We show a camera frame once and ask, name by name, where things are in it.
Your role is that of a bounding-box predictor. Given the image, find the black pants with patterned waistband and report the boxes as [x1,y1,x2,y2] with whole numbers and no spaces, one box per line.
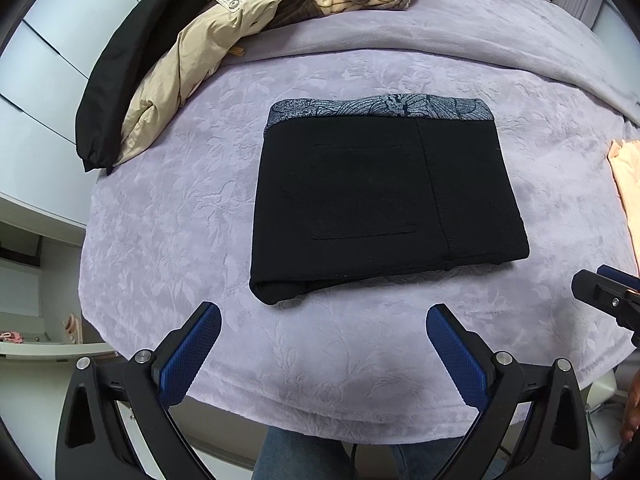
[250,93,529,304]

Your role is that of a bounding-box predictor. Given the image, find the person's right hand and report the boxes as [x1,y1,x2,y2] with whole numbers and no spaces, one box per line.
[620,370,640,443]

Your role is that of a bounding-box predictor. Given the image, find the orange fleece cloth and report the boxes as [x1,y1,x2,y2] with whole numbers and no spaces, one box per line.
[608,140,640,248]

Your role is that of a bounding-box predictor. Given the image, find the person's jeans leg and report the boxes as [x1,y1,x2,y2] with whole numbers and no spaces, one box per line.
[252,427,461,480]

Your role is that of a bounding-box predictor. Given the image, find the lavender embossed blanket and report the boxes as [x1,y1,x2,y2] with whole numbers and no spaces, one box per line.
[76,0,639,443]

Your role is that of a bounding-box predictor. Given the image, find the white drawer cabinet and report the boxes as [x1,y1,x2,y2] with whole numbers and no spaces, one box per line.
[1,0,139,228]

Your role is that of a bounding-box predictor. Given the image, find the black garment at edge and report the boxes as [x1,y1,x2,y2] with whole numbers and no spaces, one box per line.
[75,0,206,172]

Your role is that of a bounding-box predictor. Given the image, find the beige puffer jacket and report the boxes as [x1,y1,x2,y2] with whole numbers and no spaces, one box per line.
[116,0,283,165]

